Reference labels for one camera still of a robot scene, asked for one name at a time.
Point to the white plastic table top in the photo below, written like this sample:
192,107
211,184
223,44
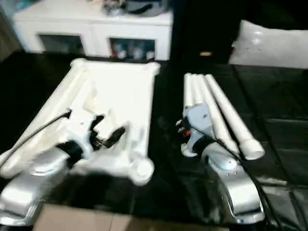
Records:
125,96

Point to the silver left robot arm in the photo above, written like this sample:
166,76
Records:
36,173

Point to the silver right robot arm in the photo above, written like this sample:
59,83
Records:
235,185

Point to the white glass-door cabinet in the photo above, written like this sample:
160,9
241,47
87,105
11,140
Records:
96,29

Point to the black mat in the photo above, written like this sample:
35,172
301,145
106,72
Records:
276,108

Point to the black case with gold label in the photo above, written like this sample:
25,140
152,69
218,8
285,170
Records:
204,31

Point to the grey pillow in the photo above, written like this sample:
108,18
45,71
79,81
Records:
272,45

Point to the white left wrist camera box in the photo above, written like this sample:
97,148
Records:
81,125

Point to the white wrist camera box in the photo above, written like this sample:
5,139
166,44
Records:
81,125
201,120

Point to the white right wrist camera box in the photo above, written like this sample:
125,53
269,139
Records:
201,120

